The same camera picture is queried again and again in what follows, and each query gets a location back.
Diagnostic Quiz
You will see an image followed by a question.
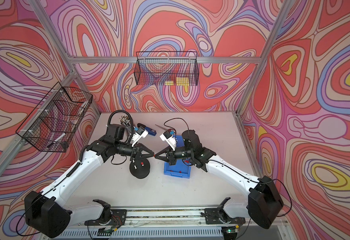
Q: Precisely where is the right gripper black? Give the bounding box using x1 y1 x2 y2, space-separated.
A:
154 143 193 166

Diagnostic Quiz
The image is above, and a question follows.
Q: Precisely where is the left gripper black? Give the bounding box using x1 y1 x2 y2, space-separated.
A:
114 141 154 163

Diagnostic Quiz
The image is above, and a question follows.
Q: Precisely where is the blue plastic bin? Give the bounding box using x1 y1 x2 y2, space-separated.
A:
163 134 192 180

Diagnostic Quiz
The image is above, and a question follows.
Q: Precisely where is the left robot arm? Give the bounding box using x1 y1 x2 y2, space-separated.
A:
22 114 154 238

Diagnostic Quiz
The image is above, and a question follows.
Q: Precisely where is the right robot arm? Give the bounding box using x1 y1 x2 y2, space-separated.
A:
154 121 290 229

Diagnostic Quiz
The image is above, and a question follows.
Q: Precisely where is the black round screw base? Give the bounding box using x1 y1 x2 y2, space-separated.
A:
129 159 151 179

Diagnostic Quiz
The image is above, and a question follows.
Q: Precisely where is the blue black stapler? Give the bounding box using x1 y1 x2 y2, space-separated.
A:
137 123 157 136

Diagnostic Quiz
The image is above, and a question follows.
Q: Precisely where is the metal pen cup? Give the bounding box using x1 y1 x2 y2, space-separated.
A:
120 115 134 127

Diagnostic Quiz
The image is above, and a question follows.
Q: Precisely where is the yellow sticky note pad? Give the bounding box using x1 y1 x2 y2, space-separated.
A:
175 77 190 86

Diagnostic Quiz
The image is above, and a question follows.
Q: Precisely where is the white marker in basket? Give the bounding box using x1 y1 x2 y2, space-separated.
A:
47 133 66 148

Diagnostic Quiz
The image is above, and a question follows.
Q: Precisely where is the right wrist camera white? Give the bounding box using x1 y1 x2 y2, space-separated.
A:
160 130 177 151

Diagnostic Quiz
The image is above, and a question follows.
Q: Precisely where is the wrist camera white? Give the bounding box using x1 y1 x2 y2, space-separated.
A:
131 127 149 147
160 130 177 151

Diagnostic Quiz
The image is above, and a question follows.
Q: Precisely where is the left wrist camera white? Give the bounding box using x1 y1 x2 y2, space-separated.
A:
131 127 149 147

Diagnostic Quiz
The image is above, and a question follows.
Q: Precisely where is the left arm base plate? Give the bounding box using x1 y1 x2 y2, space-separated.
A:
85 209 127 227

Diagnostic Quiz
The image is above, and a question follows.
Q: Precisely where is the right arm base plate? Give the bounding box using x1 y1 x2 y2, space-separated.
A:
200 208 246 226

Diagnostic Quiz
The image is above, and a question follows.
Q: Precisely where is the black wire basket back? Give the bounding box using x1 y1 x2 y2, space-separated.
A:
134 51 199 87

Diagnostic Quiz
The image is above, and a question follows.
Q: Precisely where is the black wire basket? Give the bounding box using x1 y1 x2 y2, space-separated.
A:
16 83 93 153
134 51 199 87

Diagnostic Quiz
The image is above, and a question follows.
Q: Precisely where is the black wire basket left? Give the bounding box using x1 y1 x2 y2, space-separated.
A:
16 83 93 153

